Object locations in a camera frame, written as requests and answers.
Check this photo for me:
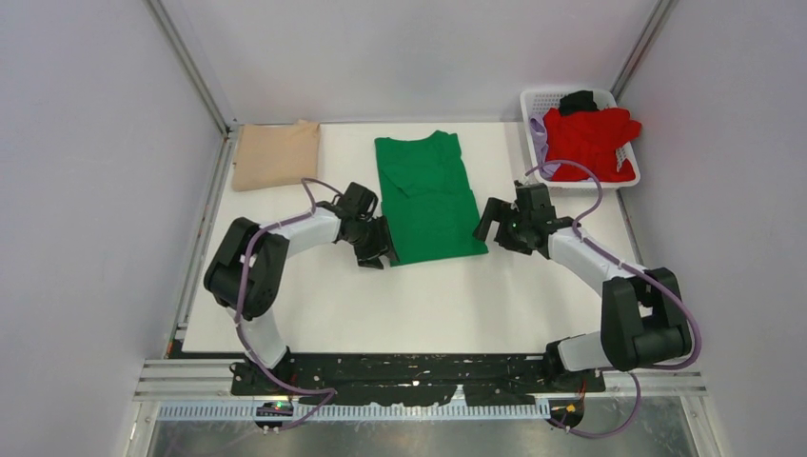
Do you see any folded beige t-shirt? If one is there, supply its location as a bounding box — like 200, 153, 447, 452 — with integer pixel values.
231, 120, 321, 192

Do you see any red t-shirt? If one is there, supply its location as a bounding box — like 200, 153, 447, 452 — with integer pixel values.
543, 108, 642, 183

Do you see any white plastic laundry basket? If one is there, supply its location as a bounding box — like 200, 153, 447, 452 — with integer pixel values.
521, 88, 640, 190

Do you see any aluminium frame rail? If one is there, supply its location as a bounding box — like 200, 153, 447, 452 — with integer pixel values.
133, 359, 711, 423

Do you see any lavender t-shirt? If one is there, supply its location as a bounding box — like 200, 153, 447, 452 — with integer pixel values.
529, 117, 561, 181

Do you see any green t-shirt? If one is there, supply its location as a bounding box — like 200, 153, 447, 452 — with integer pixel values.
374, 130, 488, 267

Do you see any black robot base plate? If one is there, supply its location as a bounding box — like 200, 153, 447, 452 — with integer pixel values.
229, 353, 605, 403

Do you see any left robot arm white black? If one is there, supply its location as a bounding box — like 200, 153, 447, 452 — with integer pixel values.
203, 182, 399, 369

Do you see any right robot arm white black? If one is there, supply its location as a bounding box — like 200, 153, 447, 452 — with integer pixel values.
473, 183, 695, 378

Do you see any black t-shirt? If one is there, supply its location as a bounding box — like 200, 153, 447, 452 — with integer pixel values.
558, 90, 599, 116

